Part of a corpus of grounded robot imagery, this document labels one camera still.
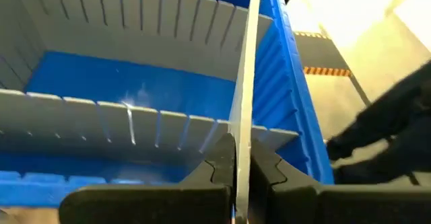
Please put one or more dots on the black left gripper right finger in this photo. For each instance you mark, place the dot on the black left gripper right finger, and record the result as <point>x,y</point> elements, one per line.
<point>336,205</point>

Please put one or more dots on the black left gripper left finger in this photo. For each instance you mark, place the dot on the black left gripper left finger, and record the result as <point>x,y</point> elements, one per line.
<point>151,204</point>

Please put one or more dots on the large blue plastic bin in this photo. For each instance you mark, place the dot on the large blue plastic bin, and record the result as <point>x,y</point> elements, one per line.
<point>134,82</point>

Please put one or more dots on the grey hazard striped mat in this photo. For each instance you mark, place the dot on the grey hazard striped mat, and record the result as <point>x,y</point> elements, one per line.
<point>320,52</point>

